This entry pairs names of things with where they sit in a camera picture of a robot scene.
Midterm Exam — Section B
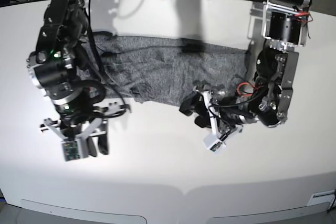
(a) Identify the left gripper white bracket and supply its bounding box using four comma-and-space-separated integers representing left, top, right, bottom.
178, 84, 260, 146

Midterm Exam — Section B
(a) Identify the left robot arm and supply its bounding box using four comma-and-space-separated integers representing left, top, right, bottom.
180, 0, 312, 152

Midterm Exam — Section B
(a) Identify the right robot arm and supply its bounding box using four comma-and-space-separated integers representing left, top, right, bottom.
27, 0, 129, 161

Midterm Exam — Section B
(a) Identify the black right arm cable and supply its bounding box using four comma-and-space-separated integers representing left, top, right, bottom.
86, 0, 132, 112

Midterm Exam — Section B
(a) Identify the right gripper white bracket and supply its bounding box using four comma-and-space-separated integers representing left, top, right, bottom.
39, 102, 131, 158

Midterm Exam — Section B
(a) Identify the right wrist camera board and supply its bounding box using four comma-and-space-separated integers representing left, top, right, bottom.
61, 140, 81, 162

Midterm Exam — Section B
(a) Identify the grey long-sleeve T-shirt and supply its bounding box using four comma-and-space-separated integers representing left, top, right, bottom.
77, 34, 251, 108

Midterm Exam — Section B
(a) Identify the white label plate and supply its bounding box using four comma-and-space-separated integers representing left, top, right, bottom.
307, 190, 335, 206

